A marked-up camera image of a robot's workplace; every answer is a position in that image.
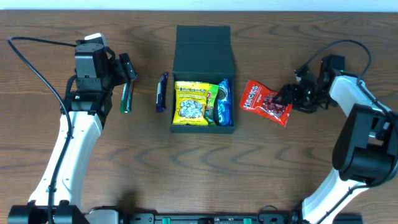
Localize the red Hacks candy bag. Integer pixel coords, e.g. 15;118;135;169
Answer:
239;80;292;127

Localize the dark blue snack bar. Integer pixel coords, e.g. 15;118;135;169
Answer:
155;72;169;113

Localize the blue Oreo cookie pack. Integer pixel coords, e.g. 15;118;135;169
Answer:
217;79;232;126

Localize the yellow candy bag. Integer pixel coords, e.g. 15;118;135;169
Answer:
172;81;210;126

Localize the green Haribo gummy bag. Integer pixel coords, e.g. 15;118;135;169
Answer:
204;84;219;126

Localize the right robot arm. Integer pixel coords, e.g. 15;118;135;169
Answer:
273;55;397;223

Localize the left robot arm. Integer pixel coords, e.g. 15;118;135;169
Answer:
7;33;137;223

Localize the green red snack bar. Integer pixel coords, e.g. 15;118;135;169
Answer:
119;81;134;113

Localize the dark green open box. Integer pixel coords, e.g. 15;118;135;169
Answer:
170;25;236;134

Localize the right black cable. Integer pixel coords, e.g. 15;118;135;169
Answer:
294;39;398;125

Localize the black cable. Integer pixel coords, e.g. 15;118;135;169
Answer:
294;39;398;125
7;36;78;224

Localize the left black cable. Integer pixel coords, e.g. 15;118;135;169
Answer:
7;36;78;224

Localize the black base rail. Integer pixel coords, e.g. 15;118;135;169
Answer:
83;212;363;224

